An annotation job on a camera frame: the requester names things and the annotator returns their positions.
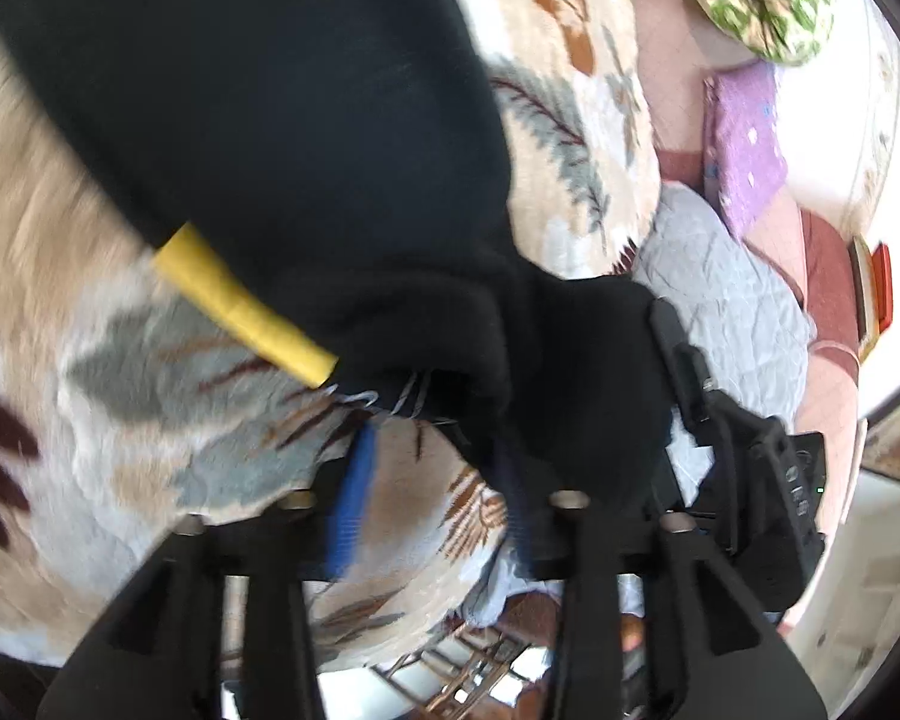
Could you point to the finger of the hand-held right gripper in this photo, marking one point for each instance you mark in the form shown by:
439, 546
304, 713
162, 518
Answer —
682, 360

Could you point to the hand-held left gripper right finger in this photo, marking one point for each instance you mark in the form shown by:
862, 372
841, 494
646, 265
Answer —
574, 540

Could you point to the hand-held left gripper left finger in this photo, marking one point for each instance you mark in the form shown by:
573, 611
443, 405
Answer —
352, 499

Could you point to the black pants with yellow patch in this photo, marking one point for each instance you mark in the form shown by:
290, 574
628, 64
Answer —
285, 135

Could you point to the grey quilted blanket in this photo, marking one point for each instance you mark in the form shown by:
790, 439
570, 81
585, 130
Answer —
727, 292

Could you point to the pink bed sheet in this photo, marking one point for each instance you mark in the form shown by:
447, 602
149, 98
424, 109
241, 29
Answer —
825, 292

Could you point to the wooden slatted rack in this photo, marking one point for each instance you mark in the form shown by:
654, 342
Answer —
465, 671

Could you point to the red book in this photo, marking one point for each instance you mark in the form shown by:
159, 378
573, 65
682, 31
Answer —
883, 289

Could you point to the purple dotted pillow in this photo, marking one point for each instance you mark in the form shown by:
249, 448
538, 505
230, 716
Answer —
746, 142

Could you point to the leaf print plush blanket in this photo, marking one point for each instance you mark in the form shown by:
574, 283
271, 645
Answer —
67, 420

